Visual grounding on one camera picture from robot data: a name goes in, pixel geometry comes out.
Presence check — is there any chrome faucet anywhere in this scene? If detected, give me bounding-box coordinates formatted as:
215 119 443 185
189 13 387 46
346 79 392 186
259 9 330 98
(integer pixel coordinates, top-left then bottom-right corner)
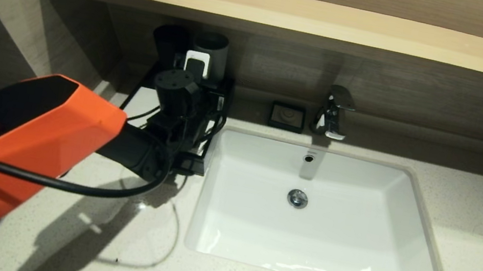
309 82 359 143

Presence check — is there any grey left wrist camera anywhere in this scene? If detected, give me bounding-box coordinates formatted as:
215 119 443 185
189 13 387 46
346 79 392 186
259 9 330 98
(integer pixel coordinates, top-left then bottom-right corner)
182 49 212 80

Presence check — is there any light wooden wall shelf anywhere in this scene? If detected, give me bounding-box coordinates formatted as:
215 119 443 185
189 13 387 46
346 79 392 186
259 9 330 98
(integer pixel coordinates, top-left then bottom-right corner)
48 0 483 83

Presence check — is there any black cup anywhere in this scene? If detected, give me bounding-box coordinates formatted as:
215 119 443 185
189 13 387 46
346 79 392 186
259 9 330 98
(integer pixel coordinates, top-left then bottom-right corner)
149 23 194 72

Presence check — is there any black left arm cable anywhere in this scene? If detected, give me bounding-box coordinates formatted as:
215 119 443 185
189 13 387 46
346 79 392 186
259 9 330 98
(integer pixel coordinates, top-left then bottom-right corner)
0 128 173 209

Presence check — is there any white ceramic sink basin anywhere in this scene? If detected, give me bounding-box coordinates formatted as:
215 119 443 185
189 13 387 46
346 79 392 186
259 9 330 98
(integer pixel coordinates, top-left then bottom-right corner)
180 122 474 271

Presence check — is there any black square soap dish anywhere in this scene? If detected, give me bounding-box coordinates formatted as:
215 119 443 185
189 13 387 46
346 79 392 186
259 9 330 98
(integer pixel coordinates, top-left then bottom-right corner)
266 100 308 135

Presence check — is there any black amenity box housing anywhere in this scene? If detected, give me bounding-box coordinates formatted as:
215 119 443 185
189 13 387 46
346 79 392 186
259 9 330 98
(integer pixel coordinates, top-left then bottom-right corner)
111 59 237 179

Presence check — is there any chrome drain stopper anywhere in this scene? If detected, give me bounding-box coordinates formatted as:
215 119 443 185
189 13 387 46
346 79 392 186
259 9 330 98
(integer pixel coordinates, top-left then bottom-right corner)
285 188 310 211

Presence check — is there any grey cylindrical cup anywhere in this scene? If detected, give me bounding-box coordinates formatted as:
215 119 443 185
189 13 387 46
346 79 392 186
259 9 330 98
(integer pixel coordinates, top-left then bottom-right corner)
187 29 232 86

